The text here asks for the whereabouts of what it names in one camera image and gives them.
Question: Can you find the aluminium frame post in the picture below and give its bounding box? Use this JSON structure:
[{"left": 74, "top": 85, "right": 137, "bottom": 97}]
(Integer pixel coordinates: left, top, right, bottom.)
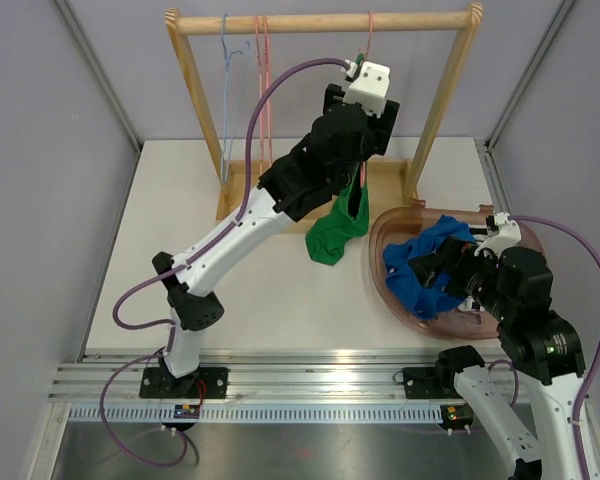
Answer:
[
  {"left": 51, "top": 0, "right": 143, "bottom": 156},
  {"left": 484, "top": 0, "right": 579, "bottom": 154}
]

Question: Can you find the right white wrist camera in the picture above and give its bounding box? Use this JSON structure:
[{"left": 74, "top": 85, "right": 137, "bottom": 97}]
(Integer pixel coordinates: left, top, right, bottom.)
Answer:
[{"left": 474, "top": 212, "right": 521, "bottom": 258}]

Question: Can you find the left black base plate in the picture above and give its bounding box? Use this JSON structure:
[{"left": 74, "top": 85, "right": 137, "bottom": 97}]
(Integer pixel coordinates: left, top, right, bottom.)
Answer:
[{"left": 139, "top": 367, "right": 229, "bottom": 400}]

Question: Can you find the green tank top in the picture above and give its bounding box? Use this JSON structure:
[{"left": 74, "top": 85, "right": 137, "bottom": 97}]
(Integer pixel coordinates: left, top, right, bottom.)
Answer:
[{"left": 305, "top": 162, "right": 370, "bottom": 266}]

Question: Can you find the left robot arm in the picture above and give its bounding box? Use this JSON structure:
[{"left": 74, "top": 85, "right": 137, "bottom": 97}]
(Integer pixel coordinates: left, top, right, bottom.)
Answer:
[{"left": 152, "top": 76, "right": 399, "bottom": 398}]

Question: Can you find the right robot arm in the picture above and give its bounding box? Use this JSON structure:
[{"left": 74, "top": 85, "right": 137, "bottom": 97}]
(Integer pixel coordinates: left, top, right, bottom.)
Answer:
[{"left": 408, "top": 237, "right": 600, "bottom": 479}]

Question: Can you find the white slotted cable duct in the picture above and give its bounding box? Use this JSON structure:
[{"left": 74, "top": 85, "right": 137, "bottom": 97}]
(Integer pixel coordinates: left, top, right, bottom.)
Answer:
[{"left": 69, "top": 402, "right": 442, "bottom": 425}]

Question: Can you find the pink hanger of green top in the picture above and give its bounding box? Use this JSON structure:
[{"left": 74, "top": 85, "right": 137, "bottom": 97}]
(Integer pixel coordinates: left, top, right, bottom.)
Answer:
[{"left": 356, "top": 11, "right": 374, "bottom": 190}]

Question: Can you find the pink hanger of blue top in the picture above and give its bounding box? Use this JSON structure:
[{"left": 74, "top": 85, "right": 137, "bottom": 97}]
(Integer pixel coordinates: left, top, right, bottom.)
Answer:
[{"left": 259, "top": 15, "right": 273, "bottom": 171}]

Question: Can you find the aluminium mounting rail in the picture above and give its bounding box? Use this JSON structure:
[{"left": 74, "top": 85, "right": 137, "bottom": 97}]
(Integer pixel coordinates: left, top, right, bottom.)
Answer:
[{"left": 47, "top": 348, "right": 438, "bottom": 404}]

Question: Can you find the translucent pink plastic basin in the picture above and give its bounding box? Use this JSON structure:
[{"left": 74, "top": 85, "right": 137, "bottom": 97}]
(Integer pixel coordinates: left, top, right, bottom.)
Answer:
[{"left": 368, "top": 198, "right": 546, "bottom": 341}]

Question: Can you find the pink hanger of striped top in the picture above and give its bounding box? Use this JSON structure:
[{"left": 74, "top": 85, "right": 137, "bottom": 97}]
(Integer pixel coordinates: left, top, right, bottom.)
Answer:
[{"left": 252, "top": 13, "right": 271, "bottom": 171}]

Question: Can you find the right aluminium frame post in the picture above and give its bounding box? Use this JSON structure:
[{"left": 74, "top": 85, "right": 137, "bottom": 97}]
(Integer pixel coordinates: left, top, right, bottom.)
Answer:
[{"left": 484, "top": 0, "right": 579, "bottom": 154}]

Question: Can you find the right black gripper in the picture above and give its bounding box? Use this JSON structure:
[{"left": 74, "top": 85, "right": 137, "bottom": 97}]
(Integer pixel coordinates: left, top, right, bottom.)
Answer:
[{"left": 408, "top": 234, "right": 515, "bottom": 320}]

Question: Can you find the black white striped tank top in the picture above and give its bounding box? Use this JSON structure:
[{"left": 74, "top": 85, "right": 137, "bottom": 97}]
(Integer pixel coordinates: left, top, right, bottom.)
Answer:
[{"left": 456, "top": 225, "right": 488, "bottom": 323}]

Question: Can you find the light blue wire hanger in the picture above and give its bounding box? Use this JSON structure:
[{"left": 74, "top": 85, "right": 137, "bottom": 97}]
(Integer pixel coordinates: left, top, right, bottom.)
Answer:
[{"left": 220, "top": 14, "right": 251, "bottom": 185}]

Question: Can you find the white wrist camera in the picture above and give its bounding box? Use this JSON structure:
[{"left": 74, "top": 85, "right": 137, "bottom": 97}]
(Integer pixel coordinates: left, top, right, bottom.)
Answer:
[
  {"left": 474, "top": 212, "right": 521, "bottom": 258},
  {"left": 341, "top": 60, "right": 391, "bottom": 117}
]

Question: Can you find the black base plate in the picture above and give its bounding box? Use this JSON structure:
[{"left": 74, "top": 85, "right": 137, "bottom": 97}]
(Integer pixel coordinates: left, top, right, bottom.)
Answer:
[
  {"left": 392, "top": 367, "right": 460, "bottom": 400},
  {"left": 139, "top": 367, "right": 229, "bottom": 400}
]

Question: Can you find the blue tank top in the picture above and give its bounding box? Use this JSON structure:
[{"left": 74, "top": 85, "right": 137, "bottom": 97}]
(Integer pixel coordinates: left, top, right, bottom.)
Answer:
[{"left": 383, "top": 215, "right": 475, "bottom": 321}]

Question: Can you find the left aluminium frame post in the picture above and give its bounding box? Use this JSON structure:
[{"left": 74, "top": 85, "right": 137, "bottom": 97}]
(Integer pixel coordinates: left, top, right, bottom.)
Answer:
[{"left": 51, "top": 0, "right": 143, "bottom": 156}]

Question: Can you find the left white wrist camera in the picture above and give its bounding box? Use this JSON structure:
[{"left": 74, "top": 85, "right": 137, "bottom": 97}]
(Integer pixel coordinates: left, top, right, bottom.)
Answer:
[{"left": 341, "top": 60, "right": 391, "bottom": 117}]

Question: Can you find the wooden clothes rack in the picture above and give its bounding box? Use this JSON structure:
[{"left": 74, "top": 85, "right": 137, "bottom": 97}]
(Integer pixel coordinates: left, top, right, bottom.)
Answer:
[{"left": 164, "top": 3, "right": 483, "bottom": 220}]

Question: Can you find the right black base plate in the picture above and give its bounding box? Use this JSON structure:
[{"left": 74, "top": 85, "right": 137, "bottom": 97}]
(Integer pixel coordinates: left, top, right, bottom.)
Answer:
[{"left": 392, "top": 367, "right": 460, "bottom": 400}]

